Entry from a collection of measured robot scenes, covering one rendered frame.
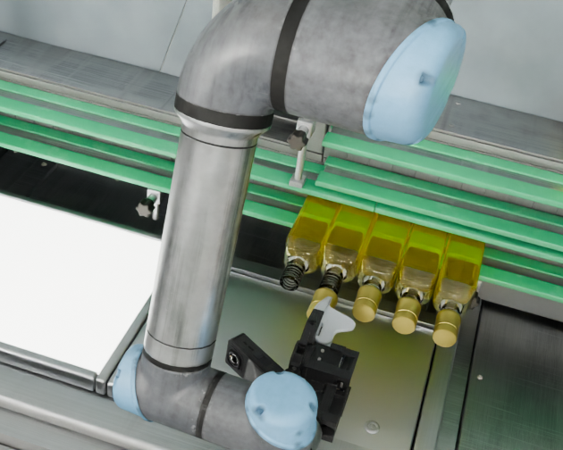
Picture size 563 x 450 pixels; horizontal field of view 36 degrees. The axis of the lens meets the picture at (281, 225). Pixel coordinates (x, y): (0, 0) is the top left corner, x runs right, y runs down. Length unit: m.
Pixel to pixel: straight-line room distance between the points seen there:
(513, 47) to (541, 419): 0.58
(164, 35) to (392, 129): 0.89
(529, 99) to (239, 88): 0.78
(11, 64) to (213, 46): 0.89
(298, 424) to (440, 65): 0.38
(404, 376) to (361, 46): 0.71
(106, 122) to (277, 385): 0.73
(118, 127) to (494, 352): 0.73
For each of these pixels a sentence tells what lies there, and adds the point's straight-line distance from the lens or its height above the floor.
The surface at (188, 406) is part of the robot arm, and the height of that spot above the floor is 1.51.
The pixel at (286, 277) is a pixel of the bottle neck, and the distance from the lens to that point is 1.27.
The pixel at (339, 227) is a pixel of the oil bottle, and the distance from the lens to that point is 1.34.
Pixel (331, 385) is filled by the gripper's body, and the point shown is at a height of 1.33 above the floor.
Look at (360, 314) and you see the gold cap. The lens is 1.25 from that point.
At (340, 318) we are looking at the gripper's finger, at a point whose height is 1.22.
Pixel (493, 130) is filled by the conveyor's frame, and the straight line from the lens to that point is 1.42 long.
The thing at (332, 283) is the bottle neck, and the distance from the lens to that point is 1.27.
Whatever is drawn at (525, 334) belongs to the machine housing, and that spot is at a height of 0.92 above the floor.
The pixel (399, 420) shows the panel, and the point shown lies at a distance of 1.30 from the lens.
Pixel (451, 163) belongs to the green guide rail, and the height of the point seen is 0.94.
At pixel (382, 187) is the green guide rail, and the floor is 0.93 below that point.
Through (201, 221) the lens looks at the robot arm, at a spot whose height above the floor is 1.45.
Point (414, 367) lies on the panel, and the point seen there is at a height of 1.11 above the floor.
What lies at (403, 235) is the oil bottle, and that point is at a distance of 1.36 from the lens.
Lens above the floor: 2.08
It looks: 51 degrees down
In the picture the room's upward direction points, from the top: 153 degrees counter-clockwise
